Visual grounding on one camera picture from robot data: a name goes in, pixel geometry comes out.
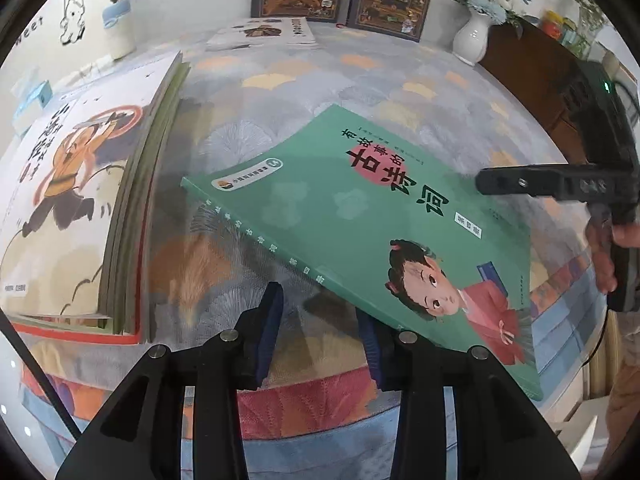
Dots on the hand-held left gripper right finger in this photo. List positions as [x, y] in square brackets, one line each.
[372, 355]

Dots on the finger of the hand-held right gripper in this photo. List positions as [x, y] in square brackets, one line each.
[520, 180]

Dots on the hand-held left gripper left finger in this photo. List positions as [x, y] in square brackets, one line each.
[267, 330]

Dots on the green girl-cover poetry book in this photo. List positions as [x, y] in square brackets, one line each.
[350, 210]

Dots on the tidy stack of picture books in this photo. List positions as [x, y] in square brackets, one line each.
[65, 185]

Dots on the white book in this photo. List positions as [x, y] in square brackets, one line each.
[270, 30]

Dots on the person's right hand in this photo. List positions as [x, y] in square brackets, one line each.
[605, 255]

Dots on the brown wooden cabinet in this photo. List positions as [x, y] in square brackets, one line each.
[530, 80]

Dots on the colourful containers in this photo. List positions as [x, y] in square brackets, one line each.
[555, 25]

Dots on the green leafy plant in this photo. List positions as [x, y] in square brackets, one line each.
[592, 10]

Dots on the white ribbed vase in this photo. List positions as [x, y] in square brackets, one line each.
[472, 40]

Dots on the blue tissue pack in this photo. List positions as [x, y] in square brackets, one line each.
[32, 102]

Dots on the white bottle with blue lid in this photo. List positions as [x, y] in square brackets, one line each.
[120, 35]

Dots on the bear swing wall decal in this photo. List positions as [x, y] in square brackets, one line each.
[72, 22]

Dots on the black lettering wall decal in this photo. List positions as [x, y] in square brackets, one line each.
[30, 32]

